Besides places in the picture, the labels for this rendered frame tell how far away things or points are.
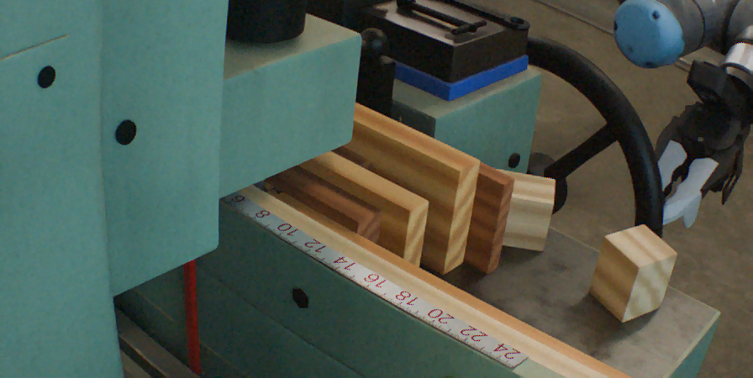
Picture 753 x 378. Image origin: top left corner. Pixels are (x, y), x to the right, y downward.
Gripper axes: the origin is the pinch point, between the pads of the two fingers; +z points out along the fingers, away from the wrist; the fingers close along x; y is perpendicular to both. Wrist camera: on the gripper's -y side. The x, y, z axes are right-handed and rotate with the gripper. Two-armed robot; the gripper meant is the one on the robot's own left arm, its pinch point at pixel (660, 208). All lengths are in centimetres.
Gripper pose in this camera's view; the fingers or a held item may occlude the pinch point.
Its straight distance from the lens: 90.4
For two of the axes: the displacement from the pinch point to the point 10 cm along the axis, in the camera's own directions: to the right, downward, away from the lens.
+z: -6.4, 6.7, -3.7
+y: 2.5, 6.5, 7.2
